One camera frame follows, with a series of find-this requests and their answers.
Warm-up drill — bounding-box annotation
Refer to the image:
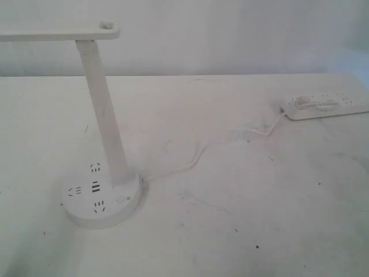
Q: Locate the white desk lamp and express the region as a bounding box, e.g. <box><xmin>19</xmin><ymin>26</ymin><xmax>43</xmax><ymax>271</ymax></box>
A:
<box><xmin>1</xmin><ymin>21</ymin><xmax>142</xmax><ymax>229</ymax></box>

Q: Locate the white power strip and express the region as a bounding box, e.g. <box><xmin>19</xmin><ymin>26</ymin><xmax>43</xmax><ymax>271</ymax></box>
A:
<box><xmin>280</xmin><ymin>92</ymin><xmax>368</xmax><ymax>121</ymax></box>

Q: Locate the white power cord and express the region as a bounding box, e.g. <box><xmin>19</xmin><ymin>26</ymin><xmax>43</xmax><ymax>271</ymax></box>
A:
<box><xmin>139</xmin><ymin>111</ymin><xmax>288</xmax><ymax>185</ymax></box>

